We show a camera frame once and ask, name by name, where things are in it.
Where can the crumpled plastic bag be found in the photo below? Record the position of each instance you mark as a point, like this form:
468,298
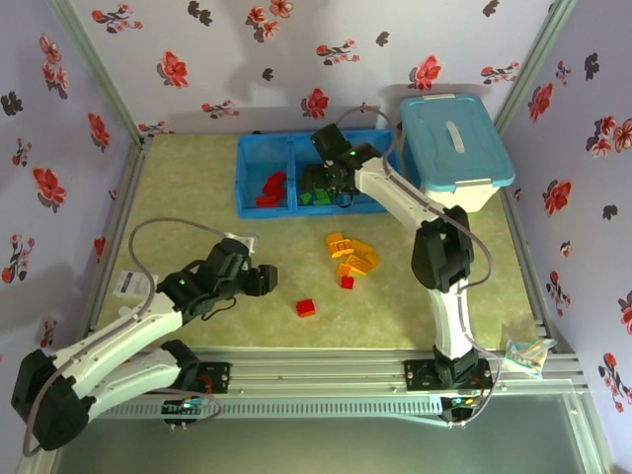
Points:
523,358

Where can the orange curved lego brick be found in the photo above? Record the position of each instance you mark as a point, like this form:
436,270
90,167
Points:
361,245

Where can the red lego brick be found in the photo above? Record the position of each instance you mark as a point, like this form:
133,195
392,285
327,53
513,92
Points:
347,282
274,182
269,200
305,307

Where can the aluminium side rail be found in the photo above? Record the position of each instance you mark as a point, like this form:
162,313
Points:
529,271
129,187

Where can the yellow arch lego brick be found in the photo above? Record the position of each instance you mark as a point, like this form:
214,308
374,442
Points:
340,249

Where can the long aluminium frame rail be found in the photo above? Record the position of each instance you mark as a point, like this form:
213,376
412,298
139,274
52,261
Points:
316,370

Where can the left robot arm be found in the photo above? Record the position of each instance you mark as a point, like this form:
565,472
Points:
113,336

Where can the green lego brick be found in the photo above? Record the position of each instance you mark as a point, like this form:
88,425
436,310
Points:
306,198
321,193
323,201

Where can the grey metal panel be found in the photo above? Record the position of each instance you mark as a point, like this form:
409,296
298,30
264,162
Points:
321,444

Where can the white paper label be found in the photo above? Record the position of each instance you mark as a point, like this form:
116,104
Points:
133,284

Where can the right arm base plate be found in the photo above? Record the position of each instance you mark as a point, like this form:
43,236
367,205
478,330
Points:
415,375

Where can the white storage box base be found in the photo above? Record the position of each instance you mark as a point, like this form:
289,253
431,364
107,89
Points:
474,195

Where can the aluminium frame post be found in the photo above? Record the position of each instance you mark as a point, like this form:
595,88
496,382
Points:
104,74
536,64

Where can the blue storage box lid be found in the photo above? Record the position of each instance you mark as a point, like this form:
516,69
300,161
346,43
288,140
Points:
444,148

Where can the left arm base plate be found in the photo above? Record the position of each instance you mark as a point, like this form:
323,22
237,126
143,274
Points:
219,377

